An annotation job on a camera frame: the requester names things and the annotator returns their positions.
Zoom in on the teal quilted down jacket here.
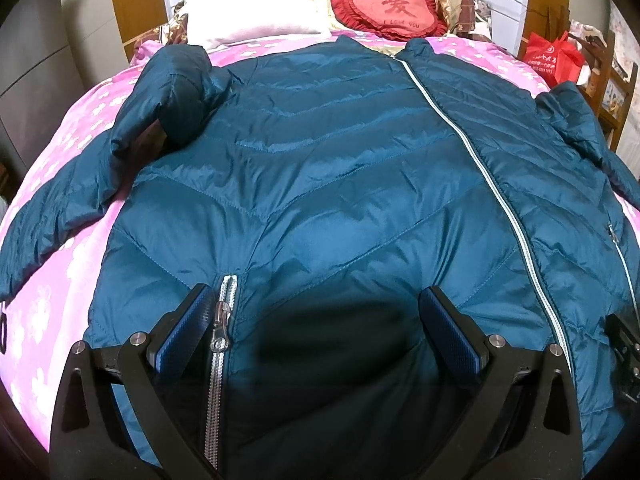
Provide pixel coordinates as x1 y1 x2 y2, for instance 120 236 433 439
1 37 639 479

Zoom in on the pink floral bed sheet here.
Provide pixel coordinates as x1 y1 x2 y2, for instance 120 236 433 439
0 29 640 453

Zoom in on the wooden shelf chair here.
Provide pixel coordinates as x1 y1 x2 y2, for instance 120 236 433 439
568 21 639 152

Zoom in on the red plastic bag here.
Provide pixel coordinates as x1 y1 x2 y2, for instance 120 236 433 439
523 32 585 88

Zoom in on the grey wardrobe cabinet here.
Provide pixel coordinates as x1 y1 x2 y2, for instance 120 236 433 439
1 0 128 180

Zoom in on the red heart-shaped cushion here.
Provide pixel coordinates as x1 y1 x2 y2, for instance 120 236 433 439
330 0 448 41

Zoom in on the white pillow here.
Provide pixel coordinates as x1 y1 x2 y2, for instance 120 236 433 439
186 0 330 49

